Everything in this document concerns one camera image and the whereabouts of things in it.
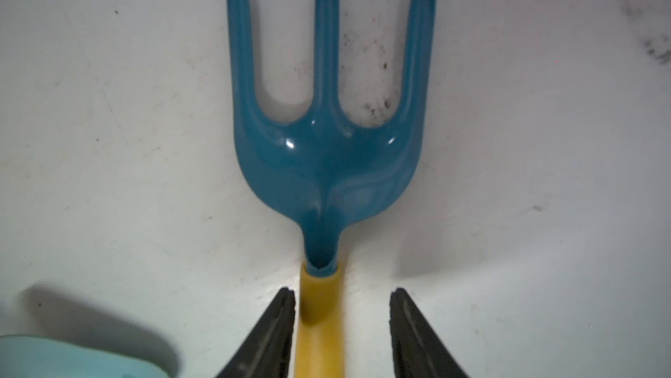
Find teal fork yellow handle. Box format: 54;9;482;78
226;0;436;377

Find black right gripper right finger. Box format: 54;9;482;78
390;288;468;378

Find light blue trowel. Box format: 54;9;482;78
1;335;168;378

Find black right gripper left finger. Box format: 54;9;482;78
217;287;295;378

